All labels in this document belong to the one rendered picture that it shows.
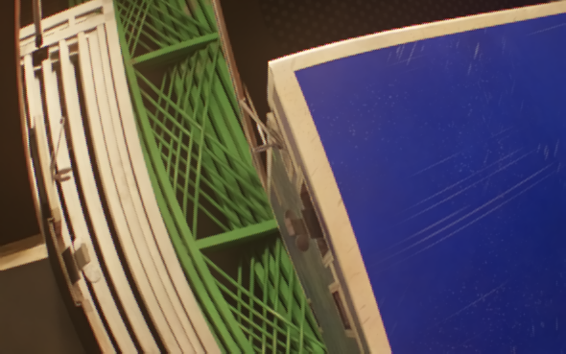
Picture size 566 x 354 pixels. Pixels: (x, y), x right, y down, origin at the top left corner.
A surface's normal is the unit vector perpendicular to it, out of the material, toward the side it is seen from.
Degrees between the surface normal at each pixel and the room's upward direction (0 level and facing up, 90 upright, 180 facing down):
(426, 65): 90
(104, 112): 87
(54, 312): 90
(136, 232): 87
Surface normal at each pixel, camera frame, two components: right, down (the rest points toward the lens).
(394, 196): 0.03, -0.16
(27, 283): 0.29, -0.25
